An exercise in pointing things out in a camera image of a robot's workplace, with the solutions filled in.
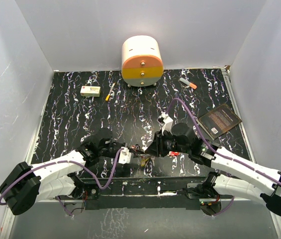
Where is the orange and grey marker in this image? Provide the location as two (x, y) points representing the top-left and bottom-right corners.
(179, 78), (197, 90)

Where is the round three-colour drawer cabinet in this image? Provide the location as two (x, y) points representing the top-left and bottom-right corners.
(121, 35), (164, 88)

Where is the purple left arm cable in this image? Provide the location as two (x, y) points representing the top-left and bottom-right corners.
(0, 148), (127, 217)

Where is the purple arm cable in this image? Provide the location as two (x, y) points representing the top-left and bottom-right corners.
(0, 148), (127, 217)
(166, 98), (281, 217)

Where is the white small cardboard box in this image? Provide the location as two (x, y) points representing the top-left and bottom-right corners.
(80, 86), (101, 97)

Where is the aluminium frame rail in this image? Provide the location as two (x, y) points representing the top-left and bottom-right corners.
(0, 195), (281, 239)

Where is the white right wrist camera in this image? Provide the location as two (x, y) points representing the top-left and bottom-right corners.
(157, 112), (173, 135)

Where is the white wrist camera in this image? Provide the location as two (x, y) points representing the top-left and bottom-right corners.
(118, 147), (133, 164)
(157, 112), (173, 135)

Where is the dark paperback book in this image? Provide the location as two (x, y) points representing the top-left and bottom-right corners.
(197, 104), (242, 140)

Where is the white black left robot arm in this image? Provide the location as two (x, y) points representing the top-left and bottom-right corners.
(0, 128), (133, 216)

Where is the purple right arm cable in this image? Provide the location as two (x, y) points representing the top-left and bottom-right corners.
(166, 98), (281, 217)

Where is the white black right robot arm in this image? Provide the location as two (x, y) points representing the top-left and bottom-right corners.
(145, 123), (281, 217)

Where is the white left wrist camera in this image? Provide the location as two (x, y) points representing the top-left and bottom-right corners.
(118, 147), (133, 164)

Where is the yellow and white pen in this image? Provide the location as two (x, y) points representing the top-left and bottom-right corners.
(105, 82), (115, 102)

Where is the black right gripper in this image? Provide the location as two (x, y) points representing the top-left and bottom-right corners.
(145, 129), (190, 157)

